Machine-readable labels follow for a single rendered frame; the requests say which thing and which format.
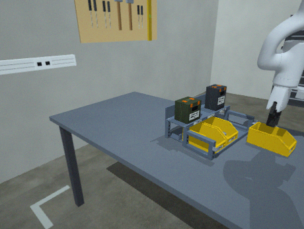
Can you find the yellow open-front bin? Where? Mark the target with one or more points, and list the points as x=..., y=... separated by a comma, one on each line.
x=209, y=132
x=222, y=126
x=271, y=138

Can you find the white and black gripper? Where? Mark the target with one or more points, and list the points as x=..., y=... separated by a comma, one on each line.
x=278, y=100

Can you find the olive green case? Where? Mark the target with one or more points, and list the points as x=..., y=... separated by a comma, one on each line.
x=187, y=109

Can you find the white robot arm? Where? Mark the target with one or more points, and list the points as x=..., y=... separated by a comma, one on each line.
x=289, y=61

